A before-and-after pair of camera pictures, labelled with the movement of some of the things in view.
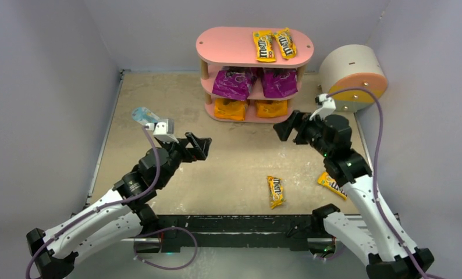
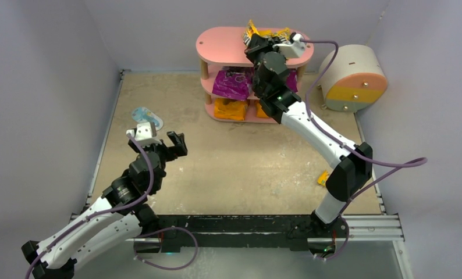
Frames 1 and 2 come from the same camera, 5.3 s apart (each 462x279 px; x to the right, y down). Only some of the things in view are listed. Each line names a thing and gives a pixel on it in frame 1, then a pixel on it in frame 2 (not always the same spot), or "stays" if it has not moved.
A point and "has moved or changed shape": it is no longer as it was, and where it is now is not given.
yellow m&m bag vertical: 276,191 -> 251,29
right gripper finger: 284,129 -> 257,41
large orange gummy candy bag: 234,110 stays
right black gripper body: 301,127 -> 256,44
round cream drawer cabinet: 351,66 stays
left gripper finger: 169,146 -> 132,145
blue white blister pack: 144,115 stays
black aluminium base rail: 286,232 stays
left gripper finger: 201,145 -> 179,142
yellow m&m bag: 264,46 has moved or changed shape
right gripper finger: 302,138 -> 252,52
